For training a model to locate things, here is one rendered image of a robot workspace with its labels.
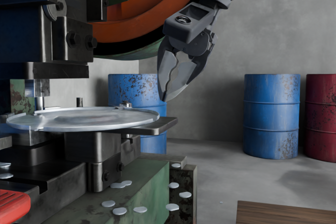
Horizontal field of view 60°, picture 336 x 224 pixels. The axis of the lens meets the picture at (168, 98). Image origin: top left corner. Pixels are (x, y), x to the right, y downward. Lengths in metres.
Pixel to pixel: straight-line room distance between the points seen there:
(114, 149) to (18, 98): 0.38
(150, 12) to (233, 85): 2.99
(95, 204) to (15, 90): 0.45
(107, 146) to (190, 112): 3.39
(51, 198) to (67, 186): 0.04
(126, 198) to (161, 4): 0.57
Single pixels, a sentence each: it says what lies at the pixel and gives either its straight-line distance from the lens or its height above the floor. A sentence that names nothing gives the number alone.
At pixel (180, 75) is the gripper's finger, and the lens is 0.52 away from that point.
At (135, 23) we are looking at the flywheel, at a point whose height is 1.03.
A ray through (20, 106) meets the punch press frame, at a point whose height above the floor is 0.78.
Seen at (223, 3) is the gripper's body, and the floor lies 0.99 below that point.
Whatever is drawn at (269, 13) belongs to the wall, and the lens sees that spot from 3.89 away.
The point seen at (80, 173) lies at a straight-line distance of 0.57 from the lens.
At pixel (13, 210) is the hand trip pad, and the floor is 0.76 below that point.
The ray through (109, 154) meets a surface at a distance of 0.59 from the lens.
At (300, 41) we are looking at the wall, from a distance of 3.86.
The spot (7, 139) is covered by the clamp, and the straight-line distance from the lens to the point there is 0.61.
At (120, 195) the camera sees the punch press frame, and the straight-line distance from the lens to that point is 0.57.
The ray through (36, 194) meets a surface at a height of 0.69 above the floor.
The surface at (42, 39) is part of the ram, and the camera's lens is 0.58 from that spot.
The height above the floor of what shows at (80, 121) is 0.78.
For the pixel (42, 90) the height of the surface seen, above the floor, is 0.83.
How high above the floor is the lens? 0.87
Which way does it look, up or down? 4 degrees down
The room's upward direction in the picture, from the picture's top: straight up
